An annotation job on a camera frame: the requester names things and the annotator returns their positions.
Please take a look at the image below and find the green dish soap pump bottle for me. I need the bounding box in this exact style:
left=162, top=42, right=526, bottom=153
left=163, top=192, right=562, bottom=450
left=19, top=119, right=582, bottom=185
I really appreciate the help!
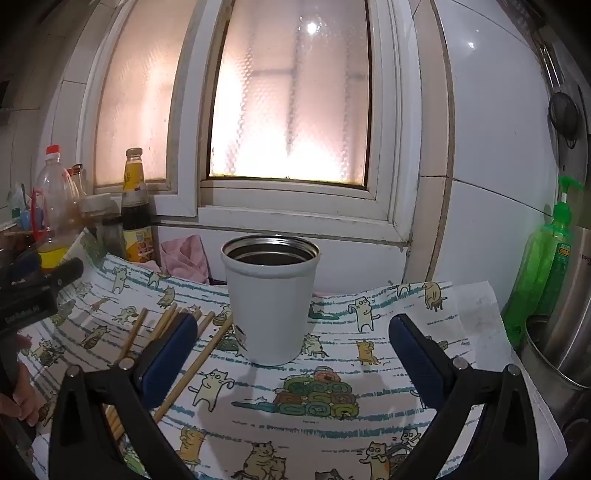
left=502, top=176, right=586, bottom=348

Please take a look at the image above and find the black mesh strainer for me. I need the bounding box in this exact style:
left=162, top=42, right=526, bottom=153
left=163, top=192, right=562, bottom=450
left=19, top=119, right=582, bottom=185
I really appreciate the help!
left=537, top=41, right=581, bottom=151

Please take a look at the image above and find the dark glass jar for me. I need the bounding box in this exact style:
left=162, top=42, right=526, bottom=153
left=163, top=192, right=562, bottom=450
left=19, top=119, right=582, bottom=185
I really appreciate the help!
left=102, top=217, right=125, bottom=259

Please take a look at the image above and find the clear oil bottle red cap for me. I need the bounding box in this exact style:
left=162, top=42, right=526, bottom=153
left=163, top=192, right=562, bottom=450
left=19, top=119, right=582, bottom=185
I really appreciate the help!
left=28, top=144, right=85, bottom=271

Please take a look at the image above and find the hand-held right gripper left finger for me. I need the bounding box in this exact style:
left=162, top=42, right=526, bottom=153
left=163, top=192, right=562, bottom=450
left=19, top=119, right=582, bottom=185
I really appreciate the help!
left=48, top=313, right=199, bottom=480

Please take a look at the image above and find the white steel-lined cup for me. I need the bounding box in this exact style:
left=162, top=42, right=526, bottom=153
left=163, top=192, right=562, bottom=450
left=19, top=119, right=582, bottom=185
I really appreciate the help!
left=220, top=234, right=321, bottom=367

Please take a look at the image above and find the pink cloth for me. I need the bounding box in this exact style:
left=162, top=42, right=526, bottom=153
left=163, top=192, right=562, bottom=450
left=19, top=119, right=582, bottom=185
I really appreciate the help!
left=159, top=234, right=211, bottom=285

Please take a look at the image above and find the dark sauce bottle yellow label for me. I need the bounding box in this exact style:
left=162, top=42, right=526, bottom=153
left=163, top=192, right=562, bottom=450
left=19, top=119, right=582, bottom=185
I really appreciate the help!
left=121, top=148, right=156, bottom=264

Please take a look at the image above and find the jar with white lid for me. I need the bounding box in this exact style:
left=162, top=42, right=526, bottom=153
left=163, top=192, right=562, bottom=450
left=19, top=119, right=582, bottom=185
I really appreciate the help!
left=78, top=194, right=114, bottom=232

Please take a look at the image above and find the white green packet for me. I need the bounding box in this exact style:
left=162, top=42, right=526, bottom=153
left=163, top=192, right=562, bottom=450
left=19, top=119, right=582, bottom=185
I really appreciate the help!
left=6, top=182, right=29, bottom=210

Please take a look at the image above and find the tall steel container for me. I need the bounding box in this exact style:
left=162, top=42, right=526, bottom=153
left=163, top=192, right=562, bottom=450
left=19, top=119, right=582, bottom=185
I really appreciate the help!
left=545, top=226, right=591, bottom=374

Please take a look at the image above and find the small bottle dark cap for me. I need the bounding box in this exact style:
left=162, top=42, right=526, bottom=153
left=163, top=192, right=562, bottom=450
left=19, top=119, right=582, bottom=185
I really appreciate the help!
left=68, top=164, right=88, bottom=197

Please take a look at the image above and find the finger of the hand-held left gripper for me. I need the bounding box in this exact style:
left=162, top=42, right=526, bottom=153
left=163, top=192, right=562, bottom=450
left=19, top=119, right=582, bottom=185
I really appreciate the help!
left=46, top=257, right=85, bottom=291
left=7, top=251, right=42, bottom=280

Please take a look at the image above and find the person's left hand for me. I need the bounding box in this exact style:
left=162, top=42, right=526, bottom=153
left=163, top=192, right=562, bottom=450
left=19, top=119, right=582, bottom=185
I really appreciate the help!
left=4, top=336, right=44, bottom=426

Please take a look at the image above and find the pile of bamboo chopsticks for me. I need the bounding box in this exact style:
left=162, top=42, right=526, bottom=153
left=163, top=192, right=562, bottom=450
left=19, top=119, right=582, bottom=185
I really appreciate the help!
left=105, top=302, right=235, bottom=444

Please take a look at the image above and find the white paper sheet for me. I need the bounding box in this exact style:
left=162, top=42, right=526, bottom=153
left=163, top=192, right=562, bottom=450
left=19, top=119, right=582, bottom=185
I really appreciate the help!
left=450, top=281, right=568, bottom=480

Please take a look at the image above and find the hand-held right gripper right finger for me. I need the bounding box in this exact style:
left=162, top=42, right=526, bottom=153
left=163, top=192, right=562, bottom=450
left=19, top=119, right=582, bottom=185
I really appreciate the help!
left=389, top=314, right=541, bottom=480

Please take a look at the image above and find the steel pot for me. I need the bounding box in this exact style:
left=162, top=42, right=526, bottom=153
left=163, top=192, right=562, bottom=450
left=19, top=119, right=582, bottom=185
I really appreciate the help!
left=521, top=315, right=591, bottom=407

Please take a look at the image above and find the cat-printed cloth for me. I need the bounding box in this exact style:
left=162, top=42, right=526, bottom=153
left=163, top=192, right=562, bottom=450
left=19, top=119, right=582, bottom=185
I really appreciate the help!
left=21, top=230, right=513, bottom=480

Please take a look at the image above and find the white-framed frosted window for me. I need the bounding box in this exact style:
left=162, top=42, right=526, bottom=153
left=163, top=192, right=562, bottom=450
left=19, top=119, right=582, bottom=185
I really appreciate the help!
left=76, top=0, right=423, bottom=245

